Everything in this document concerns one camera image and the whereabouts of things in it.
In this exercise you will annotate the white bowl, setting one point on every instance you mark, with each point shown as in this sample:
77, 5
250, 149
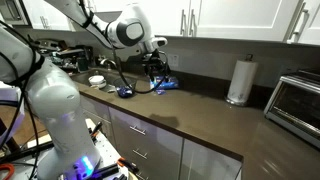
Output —
96, 80

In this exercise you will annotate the grey drawer cabinet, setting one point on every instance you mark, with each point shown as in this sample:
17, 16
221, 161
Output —
153, 143

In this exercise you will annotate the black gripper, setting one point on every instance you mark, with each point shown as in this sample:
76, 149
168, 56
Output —
154, 61

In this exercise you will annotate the grey lower cabinet door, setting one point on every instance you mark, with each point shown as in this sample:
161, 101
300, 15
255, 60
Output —
210, 163
96, 113

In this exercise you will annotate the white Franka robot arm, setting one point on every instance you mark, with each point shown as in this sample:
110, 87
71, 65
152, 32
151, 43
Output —
56, 100

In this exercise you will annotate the white paper towel roll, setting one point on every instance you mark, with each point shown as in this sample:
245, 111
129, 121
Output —
241, 80

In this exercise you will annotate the white upper cabinet door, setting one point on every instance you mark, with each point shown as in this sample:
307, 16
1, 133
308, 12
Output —
311, 23
46, 13
168, 16
240, 18

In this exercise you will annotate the orange and black tool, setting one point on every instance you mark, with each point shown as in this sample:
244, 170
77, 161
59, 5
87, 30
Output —
128, 164

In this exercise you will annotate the metal kitchen faucet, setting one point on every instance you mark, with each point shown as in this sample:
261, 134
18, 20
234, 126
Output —
108, 62

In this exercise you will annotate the white wall outlet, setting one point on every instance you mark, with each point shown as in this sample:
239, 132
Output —
173, 61

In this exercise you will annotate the steel kitchen sink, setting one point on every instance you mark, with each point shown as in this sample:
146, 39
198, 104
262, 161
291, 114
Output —
83, 77

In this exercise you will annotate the dark cluttered dish rack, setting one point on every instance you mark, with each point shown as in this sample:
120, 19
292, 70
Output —
71, 56

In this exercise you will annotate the blue pack inside basket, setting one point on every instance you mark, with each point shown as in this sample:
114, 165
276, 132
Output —
125, 91

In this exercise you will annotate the silver toaster oven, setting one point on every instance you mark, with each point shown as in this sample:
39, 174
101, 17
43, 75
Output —
296, 103

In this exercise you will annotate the black screwdriver tool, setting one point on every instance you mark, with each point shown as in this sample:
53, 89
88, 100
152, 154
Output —
96, 128

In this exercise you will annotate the metal paper towel holder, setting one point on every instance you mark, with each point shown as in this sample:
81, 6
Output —
236, 101

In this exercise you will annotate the large blue cardboard box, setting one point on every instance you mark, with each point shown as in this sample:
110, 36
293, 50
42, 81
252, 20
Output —
170, 83

